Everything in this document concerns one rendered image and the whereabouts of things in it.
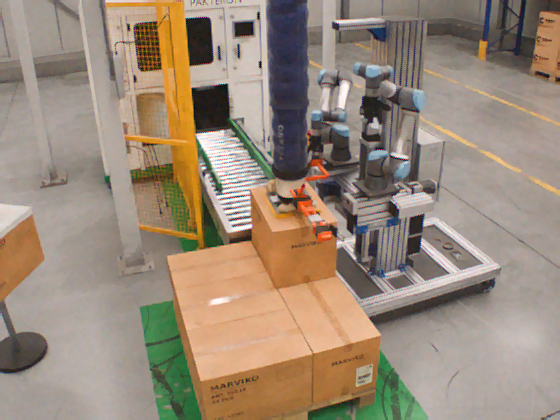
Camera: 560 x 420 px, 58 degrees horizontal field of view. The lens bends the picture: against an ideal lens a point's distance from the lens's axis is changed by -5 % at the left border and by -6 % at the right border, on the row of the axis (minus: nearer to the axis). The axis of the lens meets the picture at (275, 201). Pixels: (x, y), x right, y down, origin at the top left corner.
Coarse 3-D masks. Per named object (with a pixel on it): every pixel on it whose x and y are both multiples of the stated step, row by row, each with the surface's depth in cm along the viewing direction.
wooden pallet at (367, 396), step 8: (192, 376) 312; (352, 392) 299; (360, 392) 299; (368, 392) 302; (328, 400) 296; (336, 400) 296; (360, 400) 303; (368, 400) 305; (200, 408) 305; (304, 408) 290; (312, 408) 292; (272, 416) 285; (280, 416) 287; (288, 416) 289; (296, 416) 291; (304, 416) 293
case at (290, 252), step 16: (256, 192) 350; (256, 208) 342; (256, 224) 351; (272, 224) 313; (288, 224) 312; (304, 224) 312; (336, 224) 314; (256, 240) 359; (272, 240) 309; (288, 240) 310; (304, 240) 313; (336, 240) 320; (272, 256) 316; (288, 256) 315; (304, 256) 319; (320, 256) 322; (272, 272) 323; (288, 272) 321; (304, 272) 324; (320, 272) 327
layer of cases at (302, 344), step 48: (192, 288) 325; (240, 288) 324; (288, 288) 323; (336, 288) 321; (192, 336) 286; (240, 336) 285; (288, 336) 285; (336, 336) 283; (240, 384) 266; (288, 384) 277; (336, 384) 289
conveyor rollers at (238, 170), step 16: (208, 144) 541; (224, 144) 540; (240, 144) 537; (224, 160) 500; (240, 160) 503; (208, 176) 471; (224, 176) 468; (240, 176) 471; (256, 176) 467; (224, 192) 442; (240, 192) 440; (224, 208) 418; (240, 208) 416; (240, 224) 397
